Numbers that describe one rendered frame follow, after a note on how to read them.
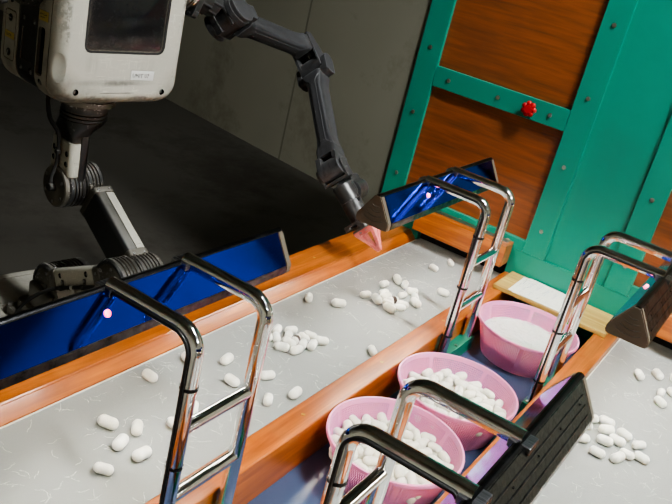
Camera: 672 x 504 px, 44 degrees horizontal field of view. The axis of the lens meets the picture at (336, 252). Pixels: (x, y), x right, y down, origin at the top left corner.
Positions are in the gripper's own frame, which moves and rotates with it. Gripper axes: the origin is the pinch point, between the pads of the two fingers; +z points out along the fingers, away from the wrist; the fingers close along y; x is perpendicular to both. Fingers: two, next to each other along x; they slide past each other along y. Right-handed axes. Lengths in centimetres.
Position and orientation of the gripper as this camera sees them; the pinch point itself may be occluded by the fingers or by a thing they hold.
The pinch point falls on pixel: (378, 248)
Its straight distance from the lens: 224.1
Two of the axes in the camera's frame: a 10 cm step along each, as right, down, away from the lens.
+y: 5.1, -2.8, 8.1
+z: 5.1, 8.6, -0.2
